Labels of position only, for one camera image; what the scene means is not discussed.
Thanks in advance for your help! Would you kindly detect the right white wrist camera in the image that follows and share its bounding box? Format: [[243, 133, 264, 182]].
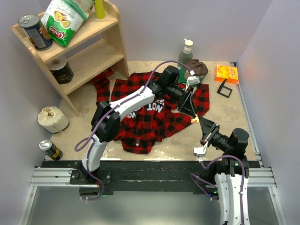
[[193, 142, 209, 158]]

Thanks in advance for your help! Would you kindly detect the green pouch with brown top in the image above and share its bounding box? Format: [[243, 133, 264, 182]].
[[178, 59, 208, 84]]

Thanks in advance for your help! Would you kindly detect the black paper-topped jar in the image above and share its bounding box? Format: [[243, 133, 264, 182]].
[[47, 56, 74, 84]]

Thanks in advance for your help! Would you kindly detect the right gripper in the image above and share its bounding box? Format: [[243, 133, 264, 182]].
[[199, 116, 233, 152]]

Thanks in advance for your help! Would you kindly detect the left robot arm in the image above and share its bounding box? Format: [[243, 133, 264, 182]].
[[80, 66, 200, 184]]

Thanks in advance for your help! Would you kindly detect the green chips bag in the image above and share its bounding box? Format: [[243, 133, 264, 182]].
[[41, 0, 94, 47]]

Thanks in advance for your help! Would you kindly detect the green soap dispenser bottle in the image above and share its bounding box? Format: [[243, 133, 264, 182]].
[[178, 38, 193, 64]]

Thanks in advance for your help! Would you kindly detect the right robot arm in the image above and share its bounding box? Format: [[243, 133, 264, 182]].
[[194, 117, 250, 225]]

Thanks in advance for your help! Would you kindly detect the orange leaf brooch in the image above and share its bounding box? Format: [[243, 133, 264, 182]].
[[191, 116, 199, 123]]

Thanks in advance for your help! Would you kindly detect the yellow bottle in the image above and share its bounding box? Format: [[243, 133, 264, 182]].
[[94, 0, 105, 19]]

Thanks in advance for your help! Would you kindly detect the orange snack box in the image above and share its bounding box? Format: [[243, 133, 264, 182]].
[[214, 65, 239, 84]]

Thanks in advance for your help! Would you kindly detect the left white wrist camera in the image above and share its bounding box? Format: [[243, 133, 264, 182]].
[[185, 75, 200, 91]]

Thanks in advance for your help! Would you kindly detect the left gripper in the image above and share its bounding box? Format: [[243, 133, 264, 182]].
[[167, 84, 197, 119]]

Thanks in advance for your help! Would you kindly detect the blue tin can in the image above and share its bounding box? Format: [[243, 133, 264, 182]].
[[18, 14, 53, 51]]

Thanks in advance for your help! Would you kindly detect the white cloth sack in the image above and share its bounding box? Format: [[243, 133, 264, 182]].
[[37, 106, 69, 134]]

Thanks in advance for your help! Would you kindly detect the black square frame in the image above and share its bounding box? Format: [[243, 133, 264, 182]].
[[217, 79, 233, 98]]

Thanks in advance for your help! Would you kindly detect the wooden shelf unit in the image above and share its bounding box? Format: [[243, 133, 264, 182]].
[[11, 0, 129, 114]]

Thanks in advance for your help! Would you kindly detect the aluminium rail frame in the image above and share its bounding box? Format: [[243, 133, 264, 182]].
[[18, 156, 286, 225]]

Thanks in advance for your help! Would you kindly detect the black gold drink can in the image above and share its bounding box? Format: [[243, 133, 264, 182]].
[[39, 140, 63, 161]]

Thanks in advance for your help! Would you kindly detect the red black plaid shirt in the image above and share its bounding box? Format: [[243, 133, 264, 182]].
[[91, 69, 210, 155]]

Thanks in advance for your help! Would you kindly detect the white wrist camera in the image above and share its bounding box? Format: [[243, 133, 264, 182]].
[[185, 75, 200, 91], [193, 142, 209, 158]]

